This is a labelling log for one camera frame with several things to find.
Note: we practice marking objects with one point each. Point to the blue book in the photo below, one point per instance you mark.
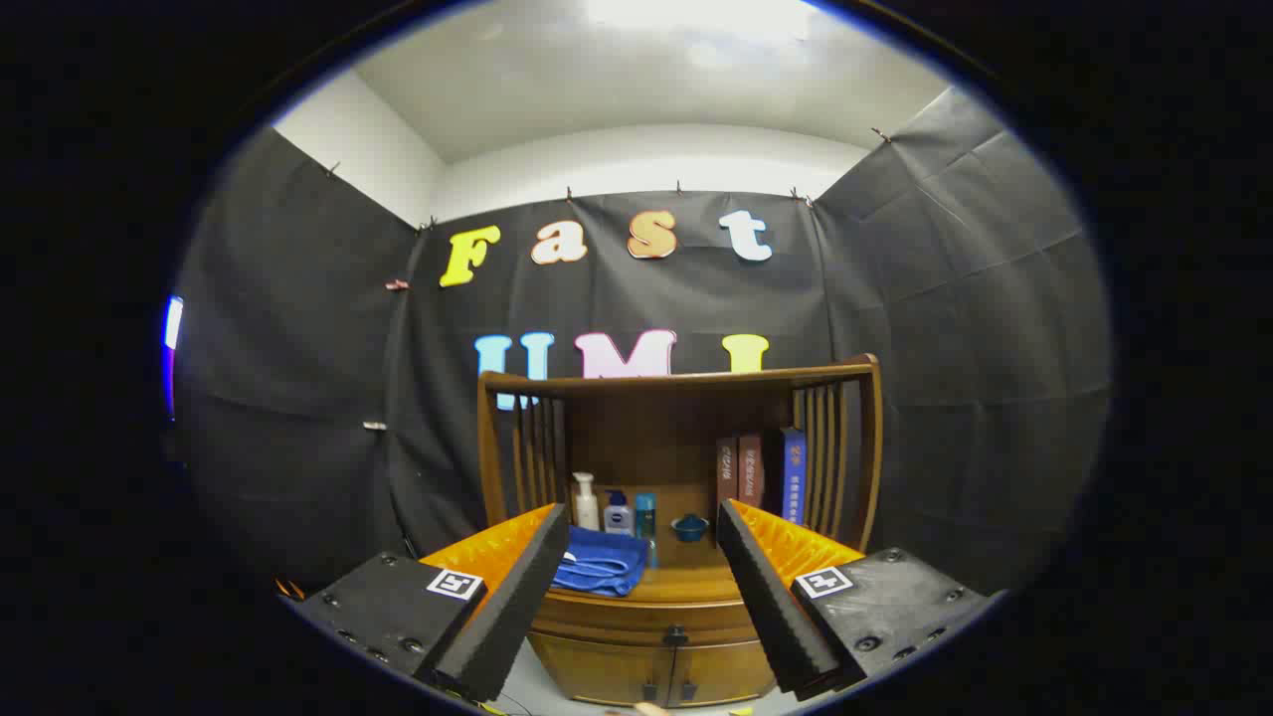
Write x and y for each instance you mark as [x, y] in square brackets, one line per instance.
[794, 477]

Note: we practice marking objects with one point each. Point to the wooden countertop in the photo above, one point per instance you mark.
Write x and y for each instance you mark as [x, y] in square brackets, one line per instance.
[686, 577]

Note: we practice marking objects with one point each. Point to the folded blue towel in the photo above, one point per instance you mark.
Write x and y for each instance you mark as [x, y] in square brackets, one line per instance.
[602, 562]

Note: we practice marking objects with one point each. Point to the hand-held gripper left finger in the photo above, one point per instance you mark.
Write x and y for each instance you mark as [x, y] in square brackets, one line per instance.
[517, 607]

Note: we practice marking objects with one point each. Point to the wooden cabinet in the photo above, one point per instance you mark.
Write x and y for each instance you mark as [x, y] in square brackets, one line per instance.
[646, 438]

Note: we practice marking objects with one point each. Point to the black drawer knob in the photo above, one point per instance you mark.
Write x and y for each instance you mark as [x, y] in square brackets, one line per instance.
[675, 634]

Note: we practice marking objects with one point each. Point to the dark brown book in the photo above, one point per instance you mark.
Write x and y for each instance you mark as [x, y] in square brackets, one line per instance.
[727, 472]

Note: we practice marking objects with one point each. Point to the clear teal bottle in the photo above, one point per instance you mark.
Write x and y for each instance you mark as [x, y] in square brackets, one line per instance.
[645, 517]

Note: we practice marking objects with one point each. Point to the reddish brown book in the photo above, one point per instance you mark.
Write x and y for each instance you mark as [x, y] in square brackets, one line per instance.
[751, 467]

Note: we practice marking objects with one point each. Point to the wooden drawer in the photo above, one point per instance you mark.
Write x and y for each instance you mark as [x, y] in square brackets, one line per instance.
[617, 619]

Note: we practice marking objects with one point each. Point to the wooden cabinet door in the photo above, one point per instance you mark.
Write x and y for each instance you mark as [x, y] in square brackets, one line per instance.
[597, 671]
[726, 671]

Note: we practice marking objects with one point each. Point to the blue lidded ceramic bowl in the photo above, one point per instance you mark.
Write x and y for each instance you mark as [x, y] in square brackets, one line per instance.
[689, 529]

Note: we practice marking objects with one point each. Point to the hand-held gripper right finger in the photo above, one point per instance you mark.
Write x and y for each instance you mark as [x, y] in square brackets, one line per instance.
[766, 607]

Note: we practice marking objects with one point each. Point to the white pump bottle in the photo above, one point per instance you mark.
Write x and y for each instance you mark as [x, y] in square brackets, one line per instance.
[587, 509]

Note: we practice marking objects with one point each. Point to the white bottle with blue cap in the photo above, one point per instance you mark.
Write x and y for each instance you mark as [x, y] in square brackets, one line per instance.
[618, 517]

